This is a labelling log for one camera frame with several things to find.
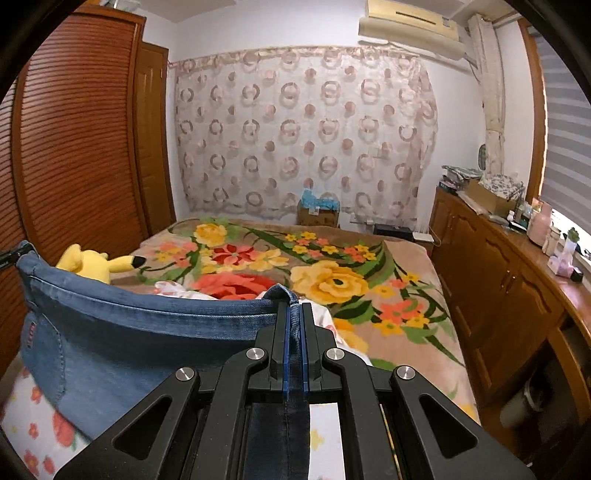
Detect pink jar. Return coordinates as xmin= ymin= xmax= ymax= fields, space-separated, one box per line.
xmin=529 ymin=203 xmax=553 ymax=245

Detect circle pattern curtain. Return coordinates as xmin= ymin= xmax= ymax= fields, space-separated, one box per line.
xmin=168 ymin=45 xmax=439 ymax=232

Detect louvred wooden wardrobe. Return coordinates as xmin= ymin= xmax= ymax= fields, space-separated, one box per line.
xmin=0 ymin=4 xmax=149 ymax=379

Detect blue denim pants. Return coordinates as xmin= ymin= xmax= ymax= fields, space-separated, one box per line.
xmin=16 ymin=253 xmax=310 ymax=480

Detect white bucket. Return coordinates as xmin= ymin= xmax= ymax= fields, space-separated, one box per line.
xmin=501 ymin=383 xmax=546 ymax=428

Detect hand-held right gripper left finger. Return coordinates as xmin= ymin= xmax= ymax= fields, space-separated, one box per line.
xmin=54 ymin=300 xmax=293 ymax=480

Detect striped window blind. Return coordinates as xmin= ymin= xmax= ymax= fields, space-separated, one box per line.
xmin=536 ymin=32 xmax=591 ymax=222

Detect yellow plush toy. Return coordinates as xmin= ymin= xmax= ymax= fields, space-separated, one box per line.
xmin=55 ymin=244 xmax=145 ymax=283

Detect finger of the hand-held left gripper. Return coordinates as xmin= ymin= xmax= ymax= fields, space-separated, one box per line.
xmin=0 ymin=244 xmax=35 ymax=271

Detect white flower print sheet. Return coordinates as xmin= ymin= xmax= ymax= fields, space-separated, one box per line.
xmin=0 ymin=279 xmax=372 ymax=480

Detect stack of books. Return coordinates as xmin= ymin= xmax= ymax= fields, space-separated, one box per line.
xmin=438 ymin=164 xmax=483 ymax=192

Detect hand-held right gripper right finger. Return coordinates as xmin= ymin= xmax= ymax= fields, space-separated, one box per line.
xmin=299 ymin=301 xmax=539 ymax=480

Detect beige air conditioner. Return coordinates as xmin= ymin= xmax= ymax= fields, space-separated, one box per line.
xmin=358 ymin=0 xmax=467 ymax=61

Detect black box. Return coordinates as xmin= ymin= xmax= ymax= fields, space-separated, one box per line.
xmin=373 ymin=224 xmax=414 ymax=241

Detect wrapped white pipe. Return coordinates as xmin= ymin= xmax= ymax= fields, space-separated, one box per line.
xmin=466 ymin=14 xmax=506 ymax=176

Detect floral print box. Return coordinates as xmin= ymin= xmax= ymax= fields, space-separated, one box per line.
xmin=464 ymin=173 xmax=525 ymax=215

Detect wooden panel door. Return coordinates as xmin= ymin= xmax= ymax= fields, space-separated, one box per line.
xmin=134 ymin=41 xmax=177 ymax=236

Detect cardboard box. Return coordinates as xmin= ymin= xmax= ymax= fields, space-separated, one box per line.
xmin=298 ymin=205 xmax=340 ymax=228

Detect wooden cabinet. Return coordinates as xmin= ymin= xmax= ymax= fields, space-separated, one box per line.
xmin=429 ymin=187 xmax=591 ymax=462

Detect floral print blanket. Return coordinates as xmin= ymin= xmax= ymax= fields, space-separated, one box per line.
xmin=113 ymin=216 xmax=481 ymax=425

